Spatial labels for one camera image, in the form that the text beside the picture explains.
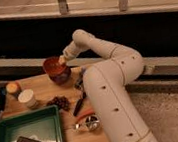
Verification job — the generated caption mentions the white cup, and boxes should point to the white cup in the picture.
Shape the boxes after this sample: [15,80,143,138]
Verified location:
[18,89,37,109]

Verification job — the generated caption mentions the orange carrot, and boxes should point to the orange carrot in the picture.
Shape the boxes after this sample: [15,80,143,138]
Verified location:
[75,109,95,124]

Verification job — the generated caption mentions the purple bowl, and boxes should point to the purple bowl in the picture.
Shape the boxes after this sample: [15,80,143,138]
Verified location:
[49,67,72,85]

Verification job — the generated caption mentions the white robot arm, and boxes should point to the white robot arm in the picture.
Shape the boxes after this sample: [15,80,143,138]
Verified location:
[59,29,158,142]

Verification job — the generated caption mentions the wooden cutting board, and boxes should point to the wooden cutting board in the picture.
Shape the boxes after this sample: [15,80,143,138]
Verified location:
[0,63,112,142]

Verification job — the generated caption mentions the black handled peeler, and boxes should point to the black handled peeler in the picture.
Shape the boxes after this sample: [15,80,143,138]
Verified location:
[73,79,86,116]

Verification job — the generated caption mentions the metal measuring cup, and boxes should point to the metal measuring cup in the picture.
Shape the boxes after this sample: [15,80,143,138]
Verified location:
[72,115,100,131]

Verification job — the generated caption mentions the orange round fruit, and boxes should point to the orange round fruit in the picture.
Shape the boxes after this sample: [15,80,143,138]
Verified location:
[6,81,22,95]

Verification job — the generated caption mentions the bunch of dark grapes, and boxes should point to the bunch of dark grapes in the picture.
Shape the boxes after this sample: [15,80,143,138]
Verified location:
[47,96,70,111]

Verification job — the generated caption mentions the green plastic tray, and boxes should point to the green plastic tray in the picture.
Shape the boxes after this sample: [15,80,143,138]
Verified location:
[0,105,63,142]

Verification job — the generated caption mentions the orange bowl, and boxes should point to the orange bowl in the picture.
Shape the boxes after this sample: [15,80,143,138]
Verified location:
[43,56,67,76]

